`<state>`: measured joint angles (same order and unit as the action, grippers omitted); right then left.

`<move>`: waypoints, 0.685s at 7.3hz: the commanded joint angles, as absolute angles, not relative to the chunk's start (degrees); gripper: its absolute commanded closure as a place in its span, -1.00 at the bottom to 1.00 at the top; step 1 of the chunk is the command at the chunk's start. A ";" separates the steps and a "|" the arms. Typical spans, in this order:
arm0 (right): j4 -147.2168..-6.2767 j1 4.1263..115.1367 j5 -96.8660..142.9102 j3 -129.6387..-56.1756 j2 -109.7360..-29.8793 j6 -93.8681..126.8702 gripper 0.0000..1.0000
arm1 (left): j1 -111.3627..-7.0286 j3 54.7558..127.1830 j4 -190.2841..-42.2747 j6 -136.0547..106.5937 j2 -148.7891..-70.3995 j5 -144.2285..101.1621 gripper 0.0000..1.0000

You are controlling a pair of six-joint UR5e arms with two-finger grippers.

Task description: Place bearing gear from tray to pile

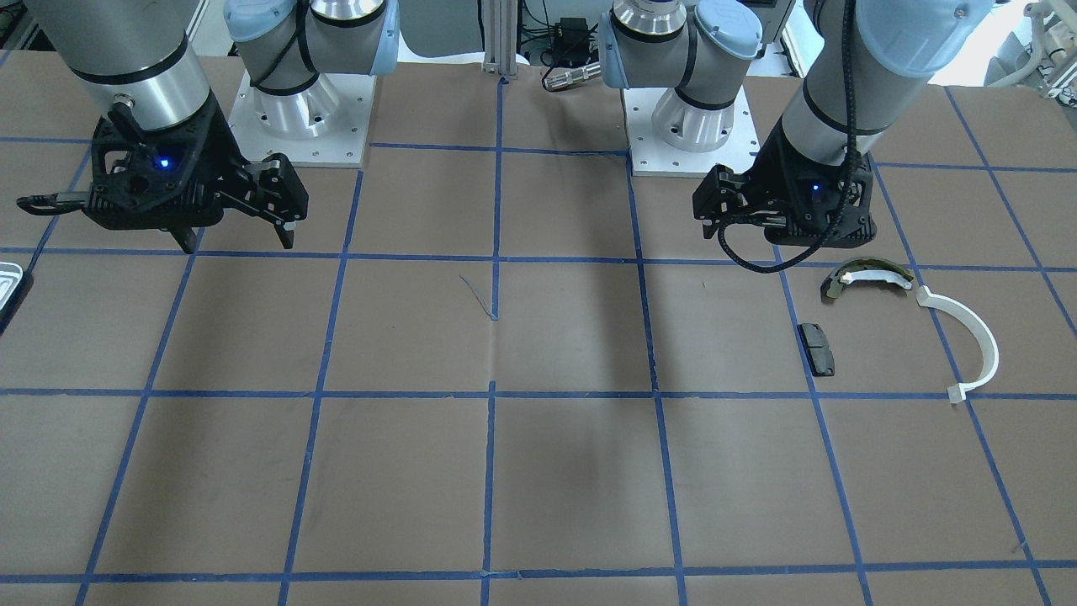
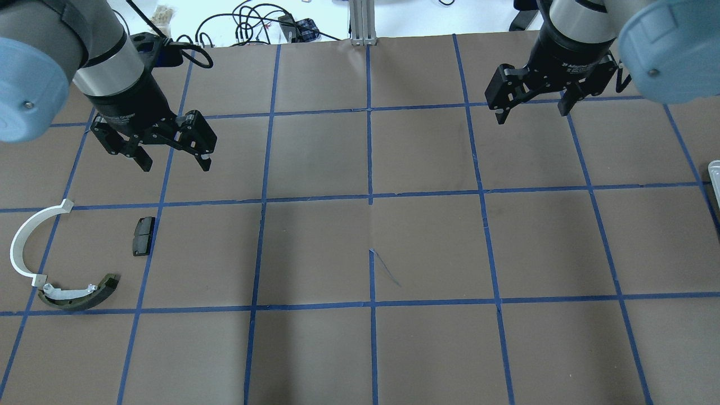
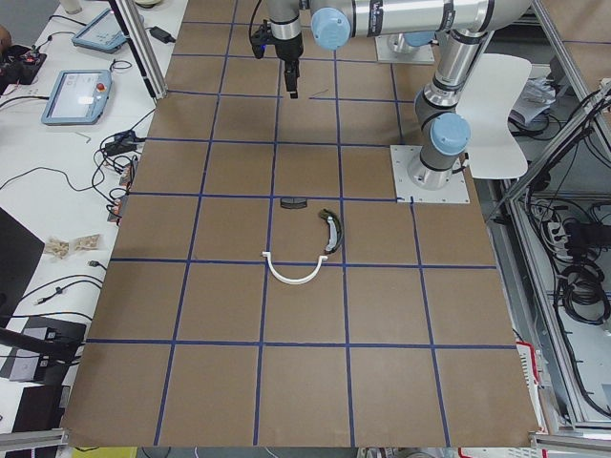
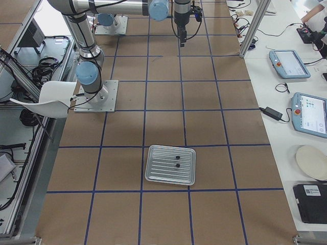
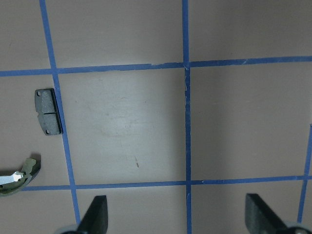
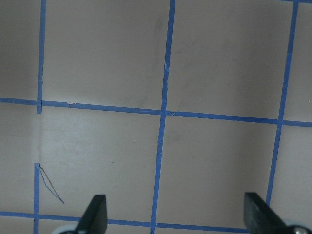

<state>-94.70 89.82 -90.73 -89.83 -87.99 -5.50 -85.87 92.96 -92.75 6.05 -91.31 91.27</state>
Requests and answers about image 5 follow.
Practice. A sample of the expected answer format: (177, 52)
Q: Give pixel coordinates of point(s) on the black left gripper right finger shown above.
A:
(260, 218)

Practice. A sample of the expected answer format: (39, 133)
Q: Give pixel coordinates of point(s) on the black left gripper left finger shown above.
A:
(95, 220)

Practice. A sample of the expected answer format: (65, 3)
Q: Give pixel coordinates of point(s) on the green curved brake shoe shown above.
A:
(14, 180)

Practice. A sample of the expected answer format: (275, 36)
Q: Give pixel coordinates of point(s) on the dark grey brake pad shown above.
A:
(48, 113)

